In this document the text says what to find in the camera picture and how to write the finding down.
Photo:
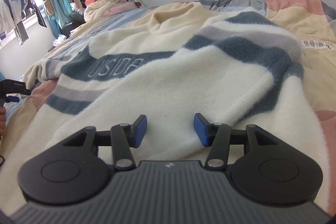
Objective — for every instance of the other black gripper tool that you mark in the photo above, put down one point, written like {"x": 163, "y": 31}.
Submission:
{"x": 9, "y": 90}

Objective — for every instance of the pink and cream pillow pile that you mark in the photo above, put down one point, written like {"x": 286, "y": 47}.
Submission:
{"x": 105, "y": 8}

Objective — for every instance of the patchwork pastel bed quilt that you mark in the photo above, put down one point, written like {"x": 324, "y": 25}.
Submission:
{"x": 312, "y": 22}

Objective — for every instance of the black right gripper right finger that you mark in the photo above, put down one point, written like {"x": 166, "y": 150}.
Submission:
{"x": 259, "y": 165}

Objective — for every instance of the white fleece striped sweater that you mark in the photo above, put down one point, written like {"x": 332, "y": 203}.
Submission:
{"x": 237, "y": 68}

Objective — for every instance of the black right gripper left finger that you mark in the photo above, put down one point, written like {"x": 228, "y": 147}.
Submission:
{"x": 79, "y": 167}

